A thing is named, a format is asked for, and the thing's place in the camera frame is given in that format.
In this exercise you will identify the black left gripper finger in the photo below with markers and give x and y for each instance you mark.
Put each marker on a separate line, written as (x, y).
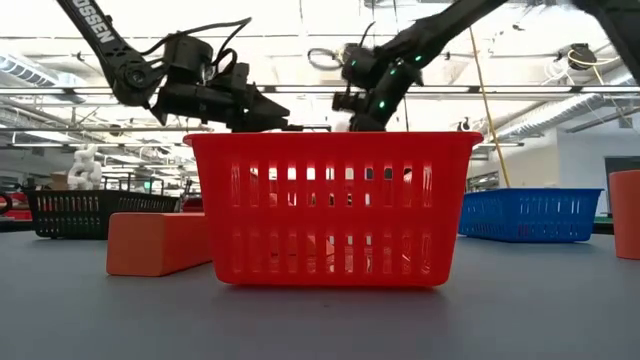
(270, 110)
(270, 127)

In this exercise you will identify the orange rectangular block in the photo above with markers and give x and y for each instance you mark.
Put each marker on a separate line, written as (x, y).
(155, 245)

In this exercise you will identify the orange cylinder block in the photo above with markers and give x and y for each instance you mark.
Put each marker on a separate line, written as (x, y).
(627, 215)

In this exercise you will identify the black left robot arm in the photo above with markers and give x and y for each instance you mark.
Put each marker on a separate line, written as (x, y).
(100, 30)

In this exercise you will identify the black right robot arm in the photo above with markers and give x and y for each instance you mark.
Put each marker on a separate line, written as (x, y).
(440, 25)

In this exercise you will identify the red plastic basket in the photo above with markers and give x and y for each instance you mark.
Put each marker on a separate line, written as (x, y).
(350, 150)

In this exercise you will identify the red background bin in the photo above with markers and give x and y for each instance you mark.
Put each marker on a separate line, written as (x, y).
(20, 215)
(192, 205)

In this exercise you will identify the white stacked foam object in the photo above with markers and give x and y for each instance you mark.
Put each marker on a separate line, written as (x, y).
(85, 170)

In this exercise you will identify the cardboard box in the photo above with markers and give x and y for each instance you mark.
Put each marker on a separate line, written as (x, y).
(59, 181)

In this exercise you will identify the black plastic basket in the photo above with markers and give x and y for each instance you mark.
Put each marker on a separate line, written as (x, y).
(75, 215)

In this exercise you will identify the blue plastic basket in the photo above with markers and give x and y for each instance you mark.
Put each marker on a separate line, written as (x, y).
(530, 215)

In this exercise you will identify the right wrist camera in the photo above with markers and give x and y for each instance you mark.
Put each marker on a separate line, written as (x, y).
(346, 102)

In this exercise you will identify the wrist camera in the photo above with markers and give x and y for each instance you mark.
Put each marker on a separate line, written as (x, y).
(346, 102)
(239, 77)

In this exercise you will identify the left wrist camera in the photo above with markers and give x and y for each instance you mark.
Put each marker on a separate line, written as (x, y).
(239, 77)

